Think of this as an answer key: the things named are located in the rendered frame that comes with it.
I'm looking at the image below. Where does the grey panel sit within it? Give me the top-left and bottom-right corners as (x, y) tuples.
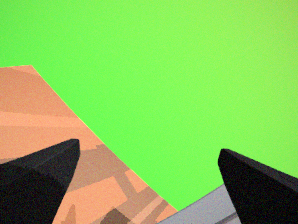
(156, 184), (242, 224)

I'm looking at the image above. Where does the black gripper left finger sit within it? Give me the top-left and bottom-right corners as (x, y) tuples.
(0, 139), (81, 224)

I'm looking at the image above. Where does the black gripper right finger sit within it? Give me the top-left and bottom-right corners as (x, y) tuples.
(218, 148), (298, 224)

